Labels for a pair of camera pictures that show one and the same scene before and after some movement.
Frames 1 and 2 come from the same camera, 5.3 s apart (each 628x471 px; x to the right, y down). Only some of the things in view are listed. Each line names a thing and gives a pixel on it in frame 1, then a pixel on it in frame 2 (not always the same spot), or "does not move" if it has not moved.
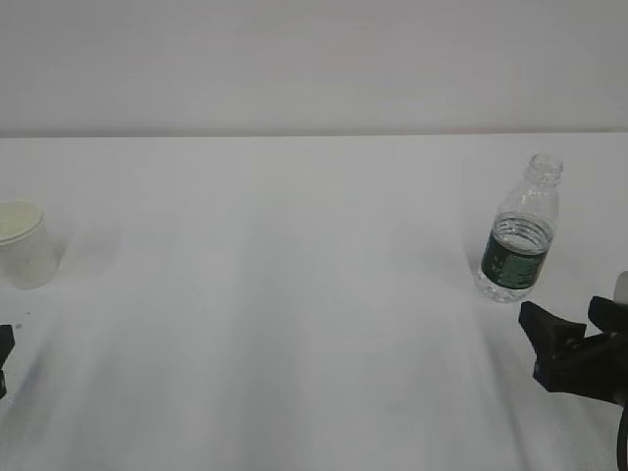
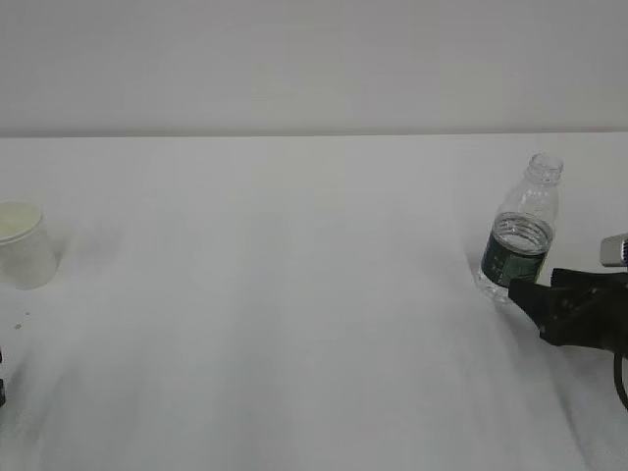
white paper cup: [27, 246] does not move
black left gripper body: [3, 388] -> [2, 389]
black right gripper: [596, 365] -> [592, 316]
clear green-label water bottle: [515, 251] does not move
